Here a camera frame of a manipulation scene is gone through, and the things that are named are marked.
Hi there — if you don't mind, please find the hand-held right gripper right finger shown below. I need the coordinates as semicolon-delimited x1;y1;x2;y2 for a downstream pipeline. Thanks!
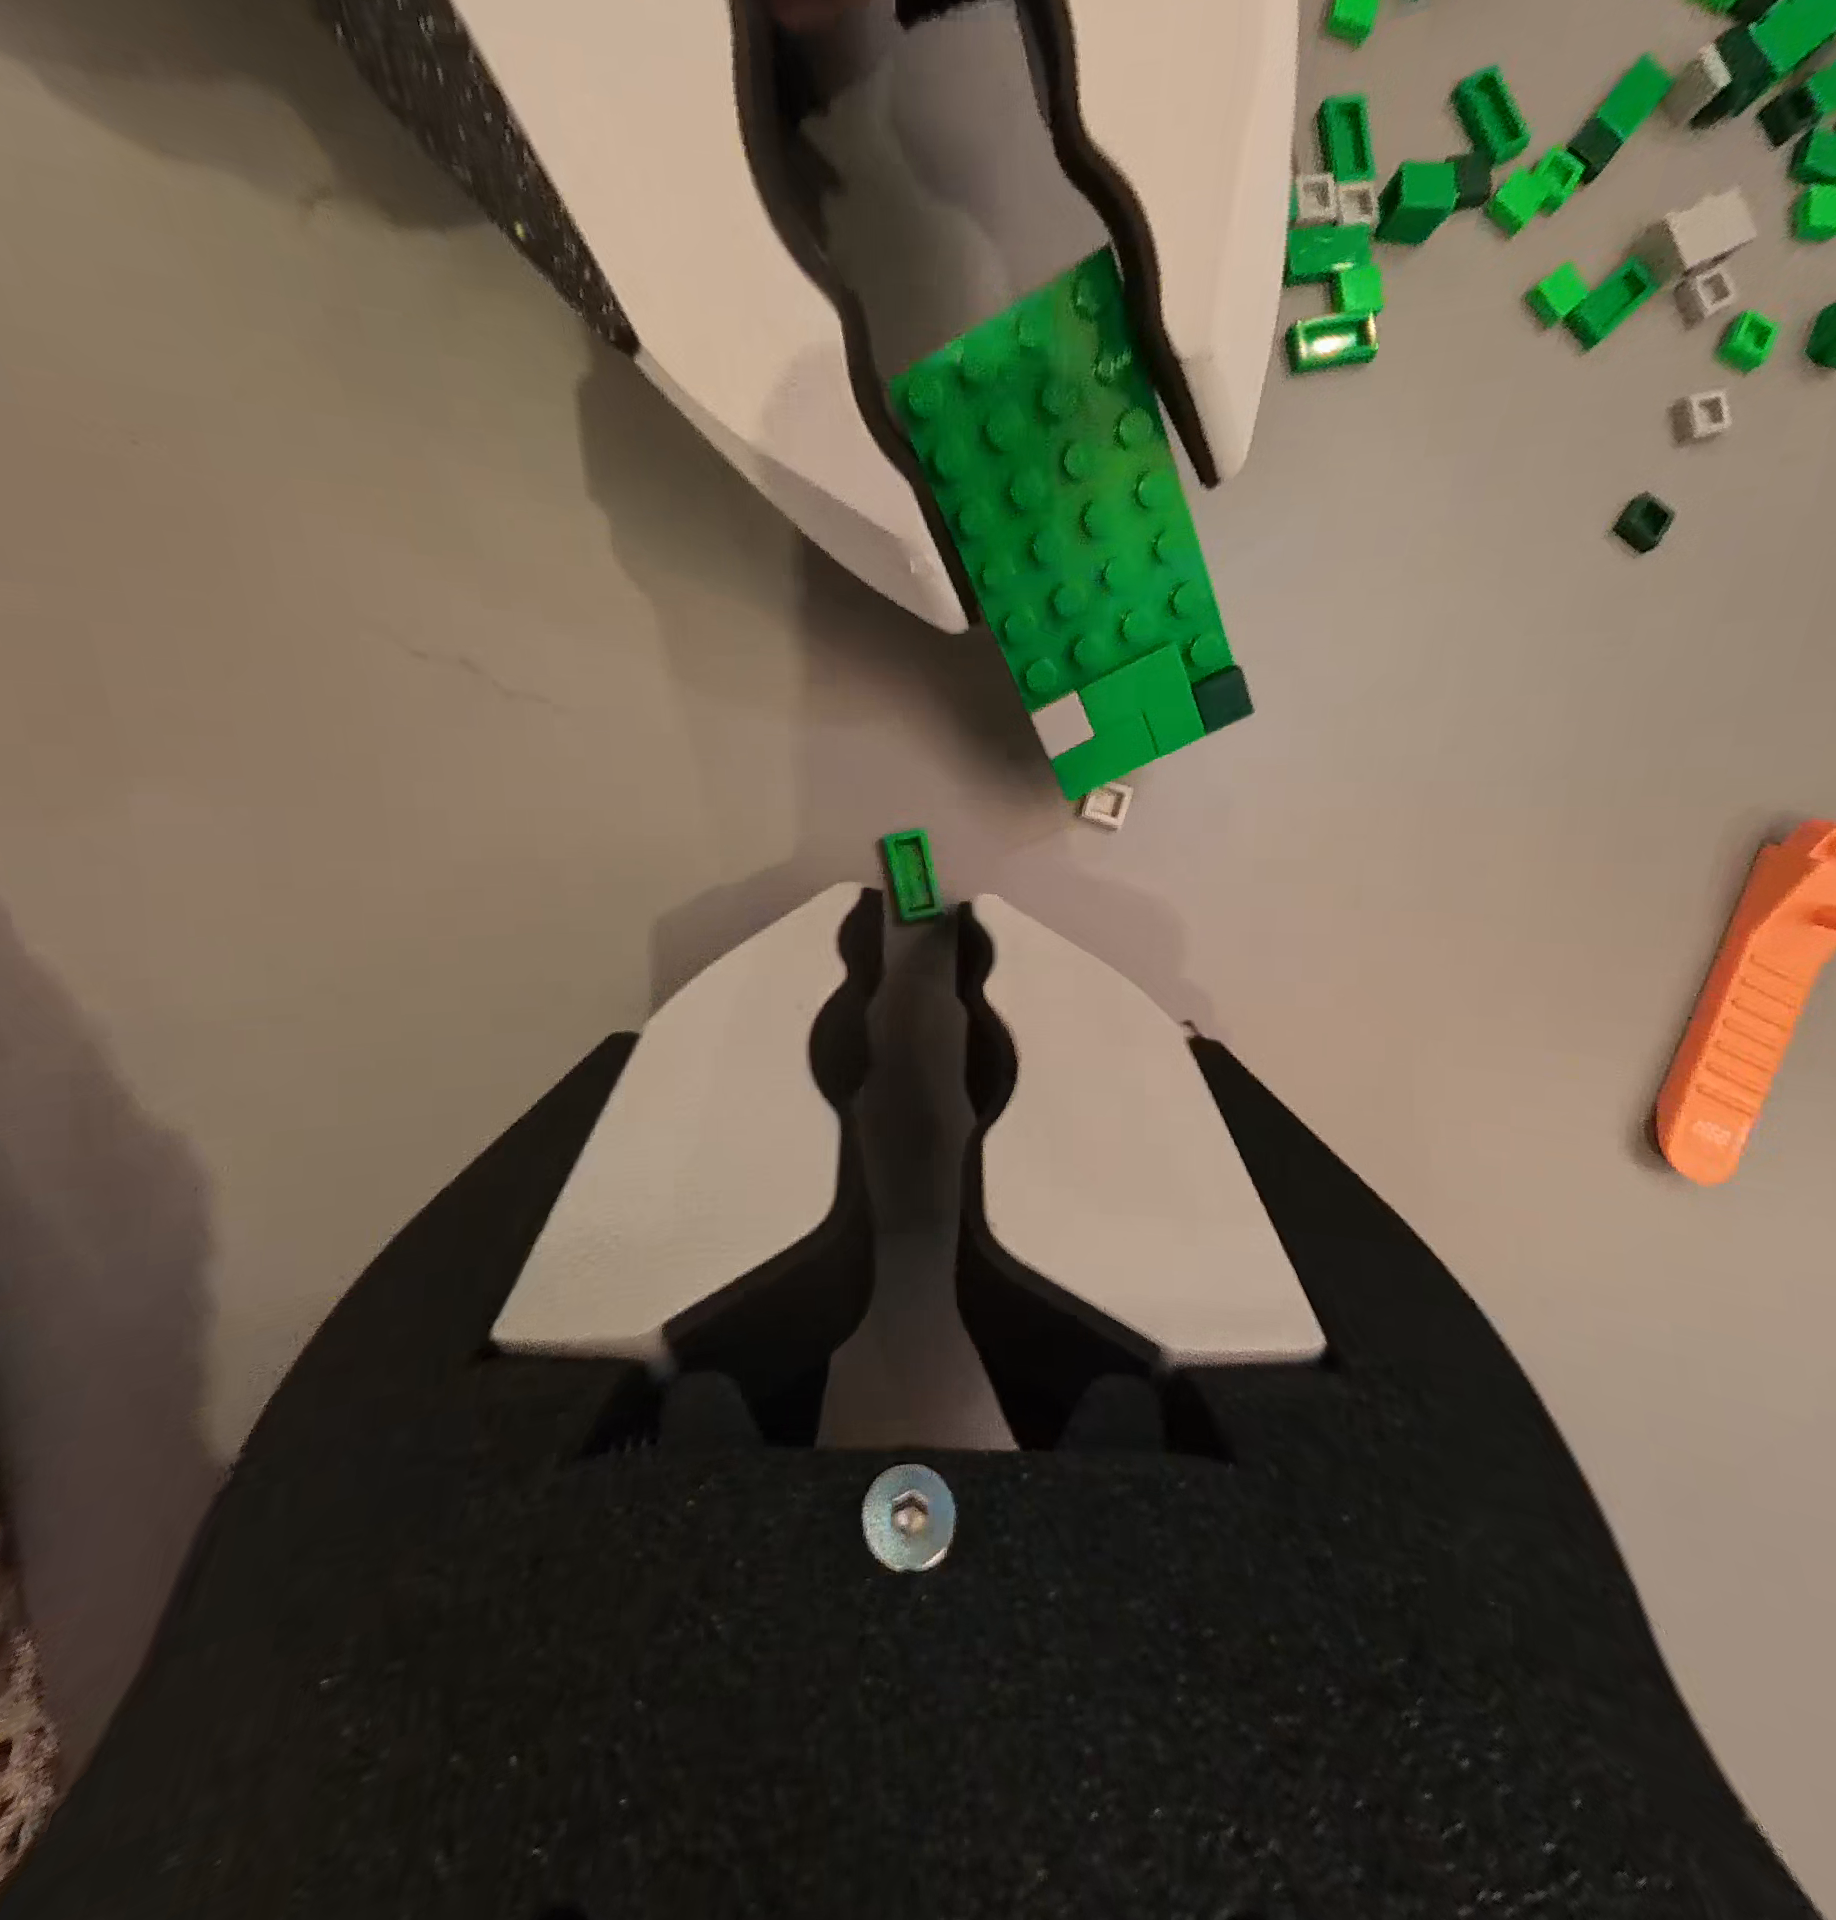
953;891;1332;1452

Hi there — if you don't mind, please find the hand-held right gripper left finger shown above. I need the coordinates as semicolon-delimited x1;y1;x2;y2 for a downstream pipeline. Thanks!
486;883;884;1448

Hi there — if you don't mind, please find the grey lego brick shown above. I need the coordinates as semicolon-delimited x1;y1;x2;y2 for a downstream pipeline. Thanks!
1638;187;1762;281

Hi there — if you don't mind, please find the orange lego brick separator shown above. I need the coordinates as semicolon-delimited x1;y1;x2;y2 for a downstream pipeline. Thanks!
1653;816;1836;1187

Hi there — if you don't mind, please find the green L-shaped lego tile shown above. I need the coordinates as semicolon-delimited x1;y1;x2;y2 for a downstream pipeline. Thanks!
1050;644;1208;803

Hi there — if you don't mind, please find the green lego base plate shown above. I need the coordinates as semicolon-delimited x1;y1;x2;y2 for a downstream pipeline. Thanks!
884;245;1254;805

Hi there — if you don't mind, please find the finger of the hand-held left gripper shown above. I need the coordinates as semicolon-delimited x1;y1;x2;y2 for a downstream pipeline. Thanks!
446;0;973;635
1039;0;1302;489

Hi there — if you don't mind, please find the pile of loose lego pieces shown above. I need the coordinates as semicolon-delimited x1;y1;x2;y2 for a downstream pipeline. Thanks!
1281;0;1836;445

